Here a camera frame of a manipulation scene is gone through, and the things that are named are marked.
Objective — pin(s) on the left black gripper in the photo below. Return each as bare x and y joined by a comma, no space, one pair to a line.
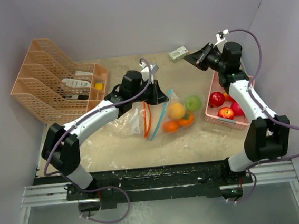
157,96

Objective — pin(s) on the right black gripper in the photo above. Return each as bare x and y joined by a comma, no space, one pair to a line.
199,58

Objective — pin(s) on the zip bag of mixed fruit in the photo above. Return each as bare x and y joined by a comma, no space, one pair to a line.
177,115

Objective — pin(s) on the zip bag of red apples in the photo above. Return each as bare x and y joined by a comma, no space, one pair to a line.
136,122

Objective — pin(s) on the red fake apple two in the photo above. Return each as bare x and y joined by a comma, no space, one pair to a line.
216,99

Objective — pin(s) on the red fake apple three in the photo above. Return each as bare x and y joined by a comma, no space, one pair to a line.
237,110

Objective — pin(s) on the pink perforated plastic basket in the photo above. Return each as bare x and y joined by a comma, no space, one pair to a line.
211,113

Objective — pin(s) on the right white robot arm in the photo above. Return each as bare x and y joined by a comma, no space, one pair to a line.
267,136

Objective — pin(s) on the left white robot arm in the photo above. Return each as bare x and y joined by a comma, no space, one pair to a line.
62,143

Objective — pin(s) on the small white red box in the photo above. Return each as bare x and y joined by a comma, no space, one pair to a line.
178,54

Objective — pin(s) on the yellow eraser block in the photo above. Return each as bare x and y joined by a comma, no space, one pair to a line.
99,86

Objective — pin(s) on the white packet in organizer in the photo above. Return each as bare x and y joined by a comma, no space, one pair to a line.
79,83

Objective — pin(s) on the orange desk file organizer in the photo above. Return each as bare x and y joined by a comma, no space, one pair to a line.
39,88

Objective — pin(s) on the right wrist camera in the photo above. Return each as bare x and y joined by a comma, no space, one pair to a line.
221,38

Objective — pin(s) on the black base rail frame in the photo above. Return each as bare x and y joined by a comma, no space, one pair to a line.
208,179

